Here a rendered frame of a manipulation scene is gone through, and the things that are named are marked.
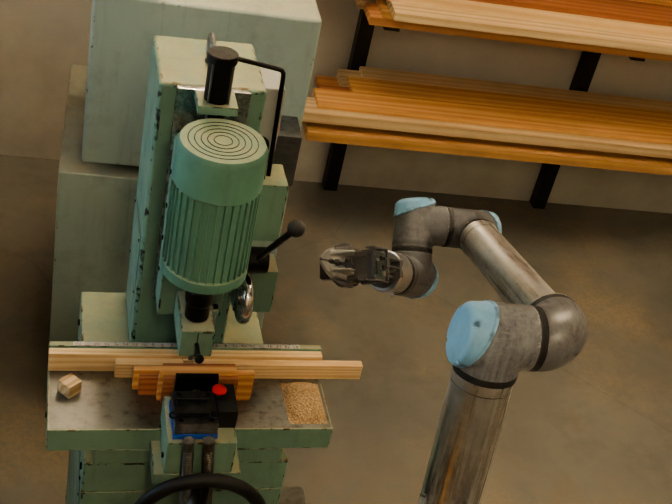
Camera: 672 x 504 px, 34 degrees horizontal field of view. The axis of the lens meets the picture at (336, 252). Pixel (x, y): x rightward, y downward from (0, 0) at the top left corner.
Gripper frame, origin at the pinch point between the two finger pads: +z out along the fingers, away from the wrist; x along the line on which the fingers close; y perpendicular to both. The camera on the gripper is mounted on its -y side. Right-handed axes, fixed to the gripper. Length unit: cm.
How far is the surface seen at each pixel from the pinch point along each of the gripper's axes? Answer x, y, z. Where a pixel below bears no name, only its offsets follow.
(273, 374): 20.9, -27.1, -19.9
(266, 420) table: 31.2, -23.0, -12.2
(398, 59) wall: -120, -102, -202
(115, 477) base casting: 43, -49, 6
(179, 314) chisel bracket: 8.9, -34.2, 3.6
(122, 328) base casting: 9, -68, -14
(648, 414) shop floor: 28, -11, -226
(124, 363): 19, -47, 7
